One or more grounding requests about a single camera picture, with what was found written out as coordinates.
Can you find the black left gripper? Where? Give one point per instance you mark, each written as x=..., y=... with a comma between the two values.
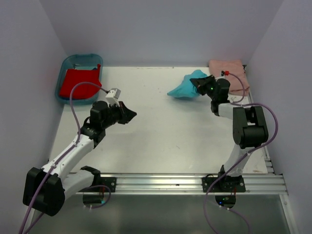
x=126, y=114

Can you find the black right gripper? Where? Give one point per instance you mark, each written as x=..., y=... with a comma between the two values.
x=201, y=82

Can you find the teal t-shirt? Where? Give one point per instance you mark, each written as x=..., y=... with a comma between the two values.
x=186, y=89

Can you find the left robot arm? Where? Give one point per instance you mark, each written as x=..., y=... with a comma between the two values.
x=46, y=189

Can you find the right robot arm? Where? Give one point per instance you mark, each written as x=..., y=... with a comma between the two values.
x=249, y=126

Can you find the folded pink t-shirt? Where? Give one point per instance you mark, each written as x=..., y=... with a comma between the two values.
x=238, y=82

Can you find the teal plastic bin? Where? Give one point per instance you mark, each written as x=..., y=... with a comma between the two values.
x=76, y=69

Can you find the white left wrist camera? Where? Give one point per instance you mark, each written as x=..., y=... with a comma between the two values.
x=112, y=96

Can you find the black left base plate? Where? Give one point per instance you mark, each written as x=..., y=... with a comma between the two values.
x=110, y=182

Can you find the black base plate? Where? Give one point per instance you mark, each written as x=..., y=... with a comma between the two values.
x=227, y=184
x=110, y=182

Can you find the aluminium mounting rail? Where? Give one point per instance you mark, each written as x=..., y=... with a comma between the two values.
x=191, y=184

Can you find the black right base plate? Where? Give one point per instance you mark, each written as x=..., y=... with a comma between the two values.
x=227, y=184

